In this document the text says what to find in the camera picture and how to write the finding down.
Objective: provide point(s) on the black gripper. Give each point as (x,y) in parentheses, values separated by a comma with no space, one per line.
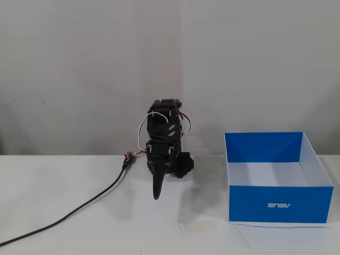
(159,154)

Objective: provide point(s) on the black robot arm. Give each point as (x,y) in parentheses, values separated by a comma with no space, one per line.
(162,125)

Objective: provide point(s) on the blue and white cardboard box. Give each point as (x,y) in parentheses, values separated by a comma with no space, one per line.
(279,204)

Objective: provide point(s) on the small controller board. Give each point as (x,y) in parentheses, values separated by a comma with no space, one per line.
(128,156)

